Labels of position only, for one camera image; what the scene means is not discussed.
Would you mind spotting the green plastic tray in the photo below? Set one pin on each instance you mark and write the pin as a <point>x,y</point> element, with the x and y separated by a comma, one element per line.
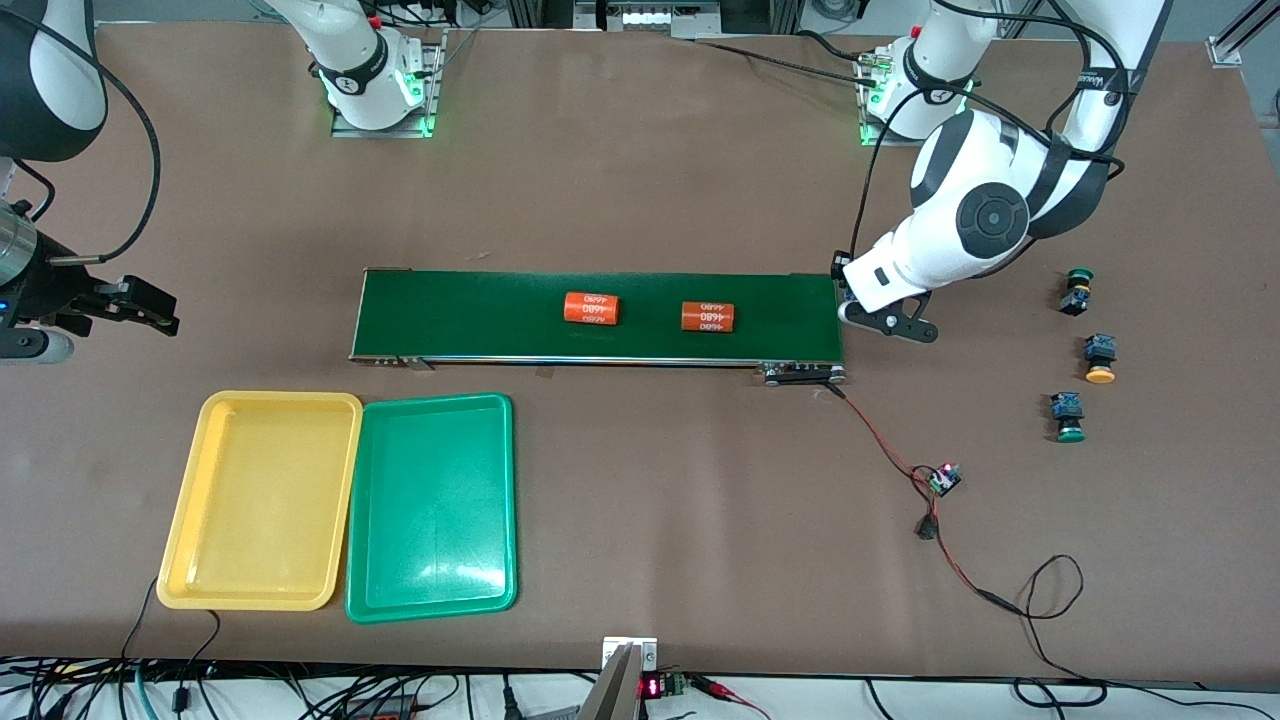
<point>430,510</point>

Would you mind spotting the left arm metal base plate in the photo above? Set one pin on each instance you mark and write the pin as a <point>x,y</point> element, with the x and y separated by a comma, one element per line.
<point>940,143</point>

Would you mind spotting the green mushroom push button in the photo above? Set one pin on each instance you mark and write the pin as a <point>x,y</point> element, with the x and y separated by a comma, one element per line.
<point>1067,408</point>
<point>1075,298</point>

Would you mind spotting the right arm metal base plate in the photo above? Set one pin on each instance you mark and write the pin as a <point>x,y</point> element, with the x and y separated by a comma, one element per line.
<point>432,80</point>

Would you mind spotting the green conveyor belt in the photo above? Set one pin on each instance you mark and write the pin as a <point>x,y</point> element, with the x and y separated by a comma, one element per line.
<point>450,315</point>

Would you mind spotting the grey metal mount bar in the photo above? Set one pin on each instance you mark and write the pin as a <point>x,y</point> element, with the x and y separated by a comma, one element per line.
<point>612,695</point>

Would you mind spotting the small green controller board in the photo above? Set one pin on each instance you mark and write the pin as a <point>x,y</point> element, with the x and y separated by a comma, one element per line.
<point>943,481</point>

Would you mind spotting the yellow mushroom push button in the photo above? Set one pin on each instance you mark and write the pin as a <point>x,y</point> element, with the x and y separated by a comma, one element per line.
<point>1100,352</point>

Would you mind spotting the aluminium frame profile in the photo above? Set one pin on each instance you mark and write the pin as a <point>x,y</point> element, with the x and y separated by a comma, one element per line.
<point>1235,45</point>

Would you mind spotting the silver bracket plate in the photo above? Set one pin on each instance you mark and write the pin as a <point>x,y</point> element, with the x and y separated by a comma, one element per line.
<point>648,655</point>

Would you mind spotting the silver rack with light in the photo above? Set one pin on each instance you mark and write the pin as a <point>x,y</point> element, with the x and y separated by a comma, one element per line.
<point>650,18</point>

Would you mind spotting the yellow plastic tray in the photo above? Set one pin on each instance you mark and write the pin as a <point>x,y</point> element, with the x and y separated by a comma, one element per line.
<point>260,500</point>

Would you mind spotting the orange cylinder with white print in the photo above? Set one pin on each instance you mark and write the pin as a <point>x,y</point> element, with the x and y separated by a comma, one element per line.
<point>591,309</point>
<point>709,317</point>

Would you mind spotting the red digit display module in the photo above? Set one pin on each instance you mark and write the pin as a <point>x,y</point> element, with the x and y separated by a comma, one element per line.
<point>652,687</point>

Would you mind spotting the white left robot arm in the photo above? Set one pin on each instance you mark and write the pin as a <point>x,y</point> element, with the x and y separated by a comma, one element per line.
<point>990,215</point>

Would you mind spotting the red clip lead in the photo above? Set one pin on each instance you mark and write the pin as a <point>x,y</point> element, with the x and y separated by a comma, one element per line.
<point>725,690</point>

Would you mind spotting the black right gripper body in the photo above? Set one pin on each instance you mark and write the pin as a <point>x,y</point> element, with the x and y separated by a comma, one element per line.
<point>52,288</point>

